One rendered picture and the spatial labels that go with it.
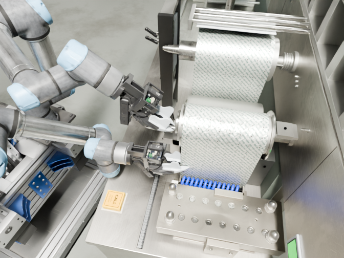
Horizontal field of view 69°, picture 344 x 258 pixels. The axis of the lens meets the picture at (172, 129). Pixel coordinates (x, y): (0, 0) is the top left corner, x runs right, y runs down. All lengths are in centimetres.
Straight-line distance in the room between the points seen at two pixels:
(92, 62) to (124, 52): 260
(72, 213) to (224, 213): 118
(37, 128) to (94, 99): 180
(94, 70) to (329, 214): 59
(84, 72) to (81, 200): 130
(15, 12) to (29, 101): 40
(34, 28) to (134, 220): 78
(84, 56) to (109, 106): 196
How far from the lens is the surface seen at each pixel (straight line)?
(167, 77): 102
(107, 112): 254
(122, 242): 99
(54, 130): 96
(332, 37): 82
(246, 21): 86
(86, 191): 188
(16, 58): 83
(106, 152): 87
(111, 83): 65
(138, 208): 102
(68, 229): 180
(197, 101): 86
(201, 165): 85
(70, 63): 65
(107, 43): 346
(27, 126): 94
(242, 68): 84
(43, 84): 73
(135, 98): 68
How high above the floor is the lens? 185
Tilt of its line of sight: 52 degrees down
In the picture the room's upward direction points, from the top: straight up
